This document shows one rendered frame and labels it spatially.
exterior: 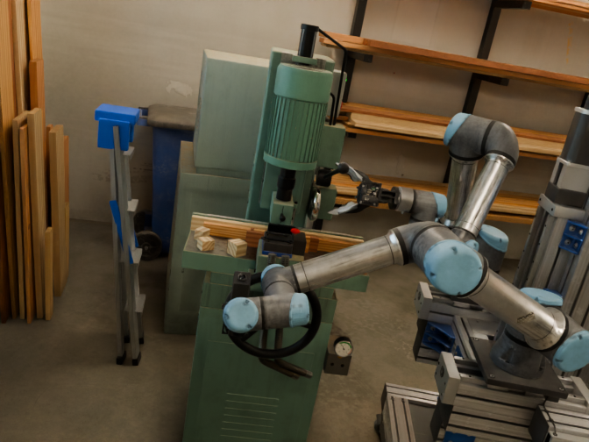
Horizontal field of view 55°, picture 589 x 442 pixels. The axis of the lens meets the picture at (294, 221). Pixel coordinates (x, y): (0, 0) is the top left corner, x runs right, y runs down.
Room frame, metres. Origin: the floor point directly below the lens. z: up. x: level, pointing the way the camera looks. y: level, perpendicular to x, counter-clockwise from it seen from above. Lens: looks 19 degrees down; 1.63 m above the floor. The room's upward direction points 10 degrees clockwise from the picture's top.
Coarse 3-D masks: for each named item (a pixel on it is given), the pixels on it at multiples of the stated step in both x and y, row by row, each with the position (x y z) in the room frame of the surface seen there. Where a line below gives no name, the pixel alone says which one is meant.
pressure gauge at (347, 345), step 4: (336, 340) 1.62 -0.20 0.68; (340, 340) 1.61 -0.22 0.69; (344, 340) 1.60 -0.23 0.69; (348, 340) 1.61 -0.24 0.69; (336, 344) 1.60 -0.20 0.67; (340, 344) 1.60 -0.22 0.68; (344, 344) 1.60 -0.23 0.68; (348, 344) 1.60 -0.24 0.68; (336, 348) 1.60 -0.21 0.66; (340, 348) 1.60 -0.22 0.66; (344, 348) 1.60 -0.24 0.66; (348, 348) 1.60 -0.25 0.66; (352, 348) 1.60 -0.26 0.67; (336, 352) 1.60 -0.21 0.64; (340, 352) 1.60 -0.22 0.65; (344, 352) 1.60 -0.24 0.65; (348, 352) 1.60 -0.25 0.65; (340, 356) 1.60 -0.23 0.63; (344, 356) 1.60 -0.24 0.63
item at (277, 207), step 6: (276, 192) 1.87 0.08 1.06; (276, 198) 1.80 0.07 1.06; (276, 204) 1.75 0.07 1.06; (282, 204) 1.75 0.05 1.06; (288, 204) 1.76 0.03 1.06; (270, 210) 1.82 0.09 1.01; (276, 210) 1.75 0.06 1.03; (282, 210) 1.75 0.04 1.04; (288, 210) 1.75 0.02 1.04; (270, 216) 1.77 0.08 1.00; (276, 216) 1.75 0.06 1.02; (288, 216) 1.75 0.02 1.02; (270, 222) 1.75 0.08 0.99; (276, 222) 1.75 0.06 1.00; (282, 222) 1.75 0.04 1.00; (288, 222) 1.75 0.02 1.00
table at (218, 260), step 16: (192, 240) 1.69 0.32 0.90; (224, 240) 1.74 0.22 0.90; (192, 256) 1.61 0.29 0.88; (208, 256) 1.61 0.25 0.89; (224, 256) 1.62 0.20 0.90; (240, 256) 1.64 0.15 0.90; (304, 256) 1.73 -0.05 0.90; (224, 272) 1.62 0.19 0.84; (256, 288) 1.54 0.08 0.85; (336, 288) 1.66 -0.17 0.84; (352, 288) 1.66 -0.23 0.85
